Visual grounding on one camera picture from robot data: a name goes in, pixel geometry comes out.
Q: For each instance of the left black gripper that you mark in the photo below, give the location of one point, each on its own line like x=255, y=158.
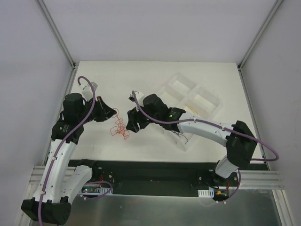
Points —
x=100, y=110

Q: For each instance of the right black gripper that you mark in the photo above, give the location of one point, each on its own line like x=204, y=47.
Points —
x=137, y=118

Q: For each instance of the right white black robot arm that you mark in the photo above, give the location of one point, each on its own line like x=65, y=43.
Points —
x=237, y=138

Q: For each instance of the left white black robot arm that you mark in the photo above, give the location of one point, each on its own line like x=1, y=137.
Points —
x=52, y=200

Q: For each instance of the clear plastic compartment tray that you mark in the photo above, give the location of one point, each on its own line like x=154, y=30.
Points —
x=182, y=92

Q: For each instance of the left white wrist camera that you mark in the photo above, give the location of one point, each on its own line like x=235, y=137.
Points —
x=86, y=91

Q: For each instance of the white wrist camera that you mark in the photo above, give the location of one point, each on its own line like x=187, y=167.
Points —
x=139, y=97
x=86, y=91

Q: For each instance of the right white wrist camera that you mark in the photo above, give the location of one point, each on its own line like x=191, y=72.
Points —
x=139, y=97

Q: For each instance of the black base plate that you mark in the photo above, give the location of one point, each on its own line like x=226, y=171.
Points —
x=176, y=179

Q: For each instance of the left white cable duct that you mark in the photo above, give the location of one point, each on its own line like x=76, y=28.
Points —
x=95, y=191

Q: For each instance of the white cable duct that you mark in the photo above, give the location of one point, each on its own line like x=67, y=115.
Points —
x=95, y=191
x=206, y=193

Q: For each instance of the right white cable duct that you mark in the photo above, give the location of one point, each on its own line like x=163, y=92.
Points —
x=206, y=193

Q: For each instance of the left aluminium frame post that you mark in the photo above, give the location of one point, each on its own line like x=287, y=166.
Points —
x=56, y=34

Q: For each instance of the aluminium frame post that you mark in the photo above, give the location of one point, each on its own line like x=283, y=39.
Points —
x=56, y=34
x=265, y=24

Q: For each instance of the right aluminium frame post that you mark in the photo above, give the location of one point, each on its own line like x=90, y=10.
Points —
x=265, y=24

